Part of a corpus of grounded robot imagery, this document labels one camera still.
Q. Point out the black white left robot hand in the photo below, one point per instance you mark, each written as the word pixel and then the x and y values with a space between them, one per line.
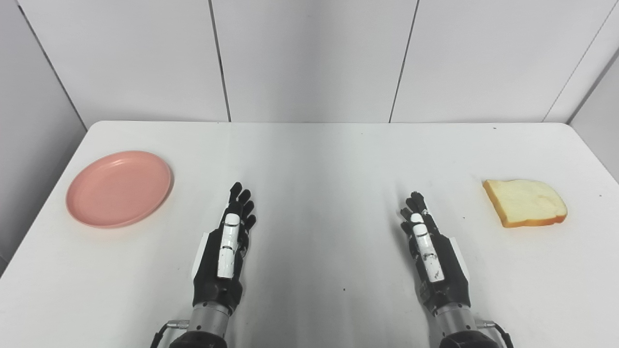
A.
pixel 225 256

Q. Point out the pink round plate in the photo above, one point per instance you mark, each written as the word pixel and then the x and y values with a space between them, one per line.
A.
pixel 118 189

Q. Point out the slice of white bread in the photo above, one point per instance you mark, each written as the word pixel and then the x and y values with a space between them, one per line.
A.
pixel 524 202

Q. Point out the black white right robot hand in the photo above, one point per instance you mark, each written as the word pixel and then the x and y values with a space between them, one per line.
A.
pixel 442 270

